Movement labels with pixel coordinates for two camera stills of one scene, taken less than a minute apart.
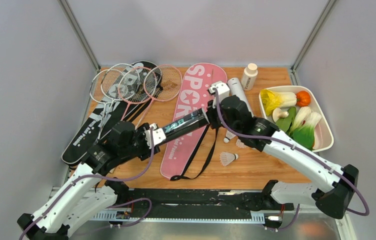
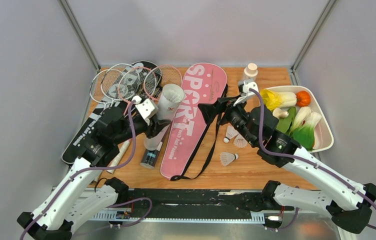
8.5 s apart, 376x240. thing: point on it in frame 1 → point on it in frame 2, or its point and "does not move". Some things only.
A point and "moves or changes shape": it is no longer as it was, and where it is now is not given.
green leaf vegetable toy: (285, 123) does not move
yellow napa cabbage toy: (272, 100) does not move
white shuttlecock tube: (236, 89) → (171, 97)
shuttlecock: (229, 135) does not move
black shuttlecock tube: (197, 120) moves or changes shape
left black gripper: (147, 153) → (157, 125)
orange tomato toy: (303, 98) does not move
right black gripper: (210, 111) does not move
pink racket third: (136, 85) does not move
